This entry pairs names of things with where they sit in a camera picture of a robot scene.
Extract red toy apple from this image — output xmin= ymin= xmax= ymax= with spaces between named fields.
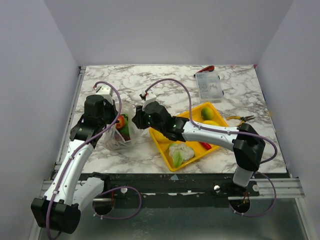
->
xmin=115 ymin=115 xmax=126 ymax=130

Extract green toy bell pepper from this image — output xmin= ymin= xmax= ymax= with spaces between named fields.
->
xmin=119 ymin=114 xmax=130 ymax=137

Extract clear dotted zip top bag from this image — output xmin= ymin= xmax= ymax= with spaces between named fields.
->
xmin=104 ymin=104 xmax=142 ymax=151

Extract dark purple toy plum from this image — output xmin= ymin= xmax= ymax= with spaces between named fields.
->
xmin=109 ymin=132 xmax=131 ymax=149

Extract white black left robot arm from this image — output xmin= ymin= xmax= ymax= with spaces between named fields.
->
xmin=31 ymin=94 xmax=118 ymax=234

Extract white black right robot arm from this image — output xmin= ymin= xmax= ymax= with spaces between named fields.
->
xmin=132 ymin=101 xmax=266 ymax=196

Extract yellow plastic tray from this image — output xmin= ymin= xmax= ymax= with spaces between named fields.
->
xmin=149 ymin=102 xmax=228 ymax=172

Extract white toy cauliflower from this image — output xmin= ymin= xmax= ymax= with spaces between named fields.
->
xmin=167 ymin=143 xmax=195 ymax=168

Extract green yellow toy mango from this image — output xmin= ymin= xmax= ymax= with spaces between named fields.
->
xmin=200 ymin=107 xmax=215 ymax=121

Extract yellow toy banana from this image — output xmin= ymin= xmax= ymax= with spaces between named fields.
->
xmin=202 ymin=120 xmax=220 ymax=126

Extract red toy chili pepper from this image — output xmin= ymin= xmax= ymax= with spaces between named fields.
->
xmin=199 ymin=142 xmax=212 ymax=151

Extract clear plastic screw box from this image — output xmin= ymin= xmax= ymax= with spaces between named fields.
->
xmin=195 ymin=71 xmax=224 ymax=103

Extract black front mounting bar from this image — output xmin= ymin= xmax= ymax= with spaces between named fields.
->
xmin=72 ymin=168 xmax=261 ymax=210

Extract red black utility knife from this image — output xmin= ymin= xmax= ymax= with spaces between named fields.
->
xmin=193 ymin=65 xmax=215 ymax=77

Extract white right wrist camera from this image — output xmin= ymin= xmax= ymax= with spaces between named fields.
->
xmin=139 ymin=91 xmax=157 ymax=110

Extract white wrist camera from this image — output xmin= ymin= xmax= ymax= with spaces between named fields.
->
xmin=139 ymin=91 xmax=157 ymax=110
xmin=95 ymin=84 xmax=114 ymax=97

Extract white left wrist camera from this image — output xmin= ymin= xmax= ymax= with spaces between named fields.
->
xmin=95 ymin=84 xmax=114 ymax=97

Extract yellow handled pliers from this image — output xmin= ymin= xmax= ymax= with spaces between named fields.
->
xmin=226 ymin=115 xmax=256 ymax=128

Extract aluminium rail front right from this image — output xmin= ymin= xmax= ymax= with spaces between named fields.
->
xmin=255 ymin=178 xmax=305 ymax=199

